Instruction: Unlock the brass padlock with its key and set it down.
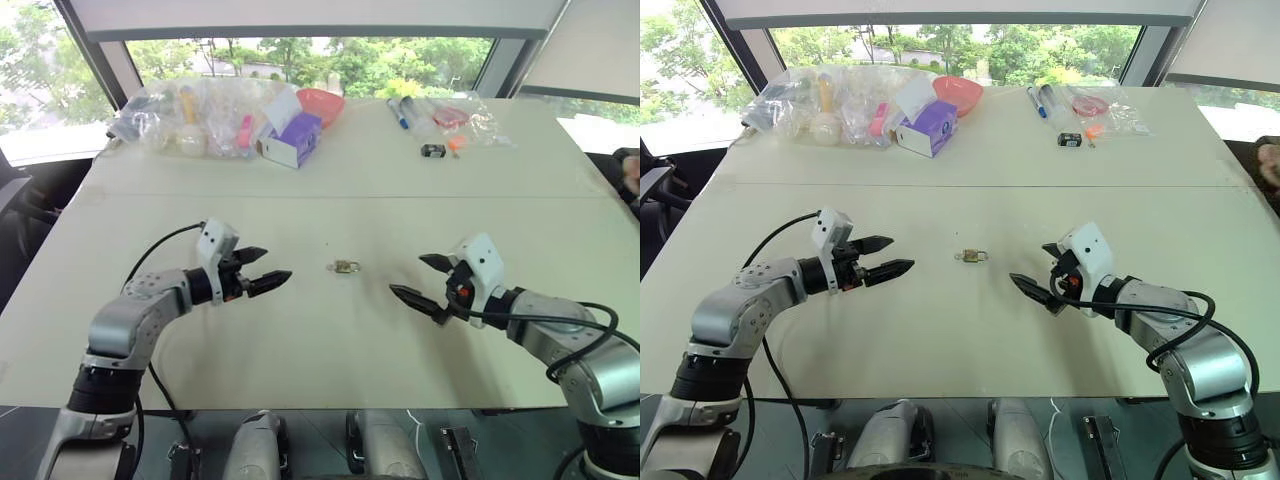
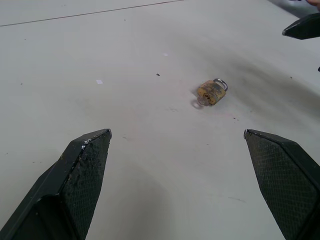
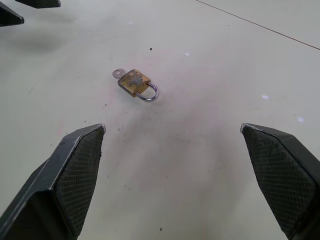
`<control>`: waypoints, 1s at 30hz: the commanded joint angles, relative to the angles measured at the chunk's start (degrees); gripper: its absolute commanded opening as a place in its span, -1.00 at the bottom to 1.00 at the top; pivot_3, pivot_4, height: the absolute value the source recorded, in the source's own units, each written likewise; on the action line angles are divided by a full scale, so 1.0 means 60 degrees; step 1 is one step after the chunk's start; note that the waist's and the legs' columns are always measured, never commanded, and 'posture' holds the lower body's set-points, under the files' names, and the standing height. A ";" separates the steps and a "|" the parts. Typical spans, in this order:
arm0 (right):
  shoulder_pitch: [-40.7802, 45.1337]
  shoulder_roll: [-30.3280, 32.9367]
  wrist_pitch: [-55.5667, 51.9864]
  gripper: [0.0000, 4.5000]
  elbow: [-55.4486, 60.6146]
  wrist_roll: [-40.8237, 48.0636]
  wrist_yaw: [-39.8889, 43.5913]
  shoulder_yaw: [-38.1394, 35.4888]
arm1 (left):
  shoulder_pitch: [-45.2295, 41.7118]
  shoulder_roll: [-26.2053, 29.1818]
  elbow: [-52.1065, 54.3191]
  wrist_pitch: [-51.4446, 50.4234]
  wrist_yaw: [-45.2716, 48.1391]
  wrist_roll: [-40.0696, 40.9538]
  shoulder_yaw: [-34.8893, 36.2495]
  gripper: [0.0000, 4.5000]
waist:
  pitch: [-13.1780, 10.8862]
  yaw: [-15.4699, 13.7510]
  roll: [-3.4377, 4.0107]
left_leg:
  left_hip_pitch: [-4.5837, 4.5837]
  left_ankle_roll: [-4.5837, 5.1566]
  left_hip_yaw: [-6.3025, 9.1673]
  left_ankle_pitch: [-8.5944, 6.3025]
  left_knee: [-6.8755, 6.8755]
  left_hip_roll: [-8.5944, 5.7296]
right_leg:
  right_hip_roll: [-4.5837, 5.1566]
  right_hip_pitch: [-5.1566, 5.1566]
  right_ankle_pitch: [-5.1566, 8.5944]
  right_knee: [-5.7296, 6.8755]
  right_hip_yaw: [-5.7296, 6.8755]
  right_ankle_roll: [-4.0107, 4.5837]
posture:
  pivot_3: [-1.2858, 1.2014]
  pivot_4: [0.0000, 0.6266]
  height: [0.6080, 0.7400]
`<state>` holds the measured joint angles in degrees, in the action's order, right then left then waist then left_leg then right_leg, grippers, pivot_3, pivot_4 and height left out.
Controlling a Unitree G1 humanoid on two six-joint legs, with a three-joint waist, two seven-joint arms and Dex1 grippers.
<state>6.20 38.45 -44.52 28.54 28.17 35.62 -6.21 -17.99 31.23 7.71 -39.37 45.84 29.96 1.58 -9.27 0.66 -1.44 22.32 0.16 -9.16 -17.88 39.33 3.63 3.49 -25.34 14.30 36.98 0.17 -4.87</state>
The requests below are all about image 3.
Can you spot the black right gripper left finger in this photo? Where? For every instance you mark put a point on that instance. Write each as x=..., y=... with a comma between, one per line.
x=62, y=180

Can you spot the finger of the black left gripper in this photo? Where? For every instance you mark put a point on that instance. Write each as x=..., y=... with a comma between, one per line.
x=40, y=2
x=11, y=16

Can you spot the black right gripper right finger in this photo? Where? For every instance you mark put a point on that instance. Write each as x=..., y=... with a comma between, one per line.
x=282, y=175

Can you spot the small silver key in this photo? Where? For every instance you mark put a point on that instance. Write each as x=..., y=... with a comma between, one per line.
x=116, y=73

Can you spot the brass padlock with steel shackle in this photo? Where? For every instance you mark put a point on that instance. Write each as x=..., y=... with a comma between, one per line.
x=136, y=83

